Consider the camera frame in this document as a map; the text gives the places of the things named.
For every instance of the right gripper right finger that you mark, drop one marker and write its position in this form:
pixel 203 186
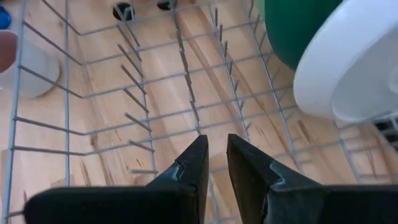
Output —
pixel 248 174

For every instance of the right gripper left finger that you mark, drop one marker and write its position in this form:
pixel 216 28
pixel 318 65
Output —
pixel 199 165

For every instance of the white plate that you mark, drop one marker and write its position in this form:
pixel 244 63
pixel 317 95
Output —
pixel 342 62

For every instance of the dark green plate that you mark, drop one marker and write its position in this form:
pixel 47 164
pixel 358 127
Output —
pixel 289 28

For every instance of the white mug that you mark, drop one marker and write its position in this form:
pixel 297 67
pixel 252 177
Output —
pixel 37 74

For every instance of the blue water bottle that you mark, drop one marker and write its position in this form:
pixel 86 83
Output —
pixel 3 18

